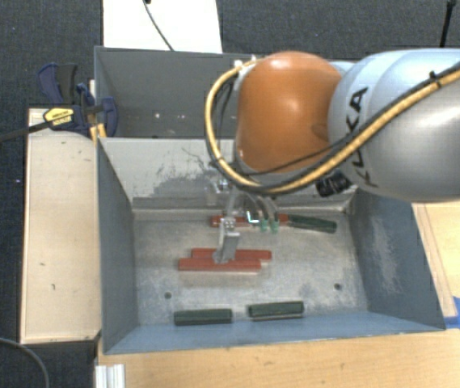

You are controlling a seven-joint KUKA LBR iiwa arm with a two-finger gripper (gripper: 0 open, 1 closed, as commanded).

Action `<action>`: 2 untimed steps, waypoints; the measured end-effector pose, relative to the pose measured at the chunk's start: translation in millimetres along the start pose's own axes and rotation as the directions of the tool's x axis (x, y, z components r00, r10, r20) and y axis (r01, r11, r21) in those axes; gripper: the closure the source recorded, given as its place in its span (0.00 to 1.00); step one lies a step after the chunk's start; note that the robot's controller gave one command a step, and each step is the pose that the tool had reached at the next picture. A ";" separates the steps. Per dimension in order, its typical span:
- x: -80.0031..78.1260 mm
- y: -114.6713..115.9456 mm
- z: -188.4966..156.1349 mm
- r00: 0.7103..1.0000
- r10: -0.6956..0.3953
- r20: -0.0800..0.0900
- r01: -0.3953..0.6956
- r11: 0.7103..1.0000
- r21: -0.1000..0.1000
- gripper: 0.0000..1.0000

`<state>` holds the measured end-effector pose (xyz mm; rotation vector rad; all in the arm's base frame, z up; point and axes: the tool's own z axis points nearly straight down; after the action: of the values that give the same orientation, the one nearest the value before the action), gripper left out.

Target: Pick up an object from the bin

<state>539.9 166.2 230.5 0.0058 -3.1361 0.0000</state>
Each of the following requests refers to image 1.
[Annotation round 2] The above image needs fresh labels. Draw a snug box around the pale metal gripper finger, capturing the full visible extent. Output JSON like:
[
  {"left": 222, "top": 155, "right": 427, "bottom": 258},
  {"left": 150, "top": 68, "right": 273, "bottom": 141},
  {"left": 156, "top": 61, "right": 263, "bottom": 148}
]
[
  {"left": 213, "top": 217, "right": 237, "bottom": 264},
  {"left": 223, "top": 231, "right": 242, "bottom": 265}
]

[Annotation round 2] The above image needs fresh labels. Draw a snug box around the red-brown flat block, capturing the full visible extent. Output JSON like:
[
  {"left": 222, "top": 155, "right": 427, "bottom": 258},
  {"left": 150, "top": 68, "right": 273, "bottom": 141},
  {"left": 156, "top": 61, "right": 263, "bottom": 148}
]
[
  {"left": 209, "top": 213, "right": 291, "bottom": 229},
  {"left": 177, "top": 256, "right": 264, "bottom": 273},
  {"left": 190, "top": 247, "right": 273, "bottom": 263}
]

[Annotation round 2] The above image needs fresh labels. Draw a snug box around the dark green flat block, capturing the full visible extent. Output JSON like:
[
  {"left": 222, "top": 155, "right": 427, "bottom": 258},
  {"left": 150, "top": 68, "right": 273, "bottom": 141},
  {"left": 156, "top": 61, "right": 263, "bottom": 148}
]
[
  {"left": 173, "top": 308, "right": 234, "bottom": 327},
  {"left": 247, "top": 300, "right": 306, "bottom": 322},
  {"left": 287, "top": 214, "right": 339, "bottom": 234}
]

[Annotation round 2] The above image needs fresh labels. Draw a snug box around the grey metal bin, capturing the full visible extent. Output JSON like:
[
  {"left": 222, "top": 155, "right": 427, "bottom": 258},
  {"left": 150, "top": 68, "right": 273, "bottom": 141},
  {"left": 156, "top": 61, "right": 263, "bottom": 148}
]
[{"left": 93, "top": 45, "right": 447, "bottom": 356}]

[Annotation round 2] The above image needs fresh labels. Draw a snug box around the pale wood flat board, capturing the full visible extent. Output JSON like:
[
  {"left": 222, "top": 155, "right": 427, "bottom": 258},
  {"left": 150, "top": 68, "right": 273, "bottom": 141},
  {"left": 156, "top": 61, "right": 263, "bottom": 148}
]
[{"left": 19, "top": 107, "right": 103, "bottom": 345}]

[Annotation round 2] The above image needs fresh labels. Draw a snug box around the black cylinder on white bracket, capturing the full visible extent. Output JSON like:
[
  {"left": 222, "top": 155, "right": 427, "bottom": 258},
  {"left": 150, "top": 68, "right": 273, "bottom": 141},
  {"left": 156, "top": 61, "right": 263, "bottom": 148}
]
[{"left": 314, "top": 171, "right": 353, "bottom": 198}]

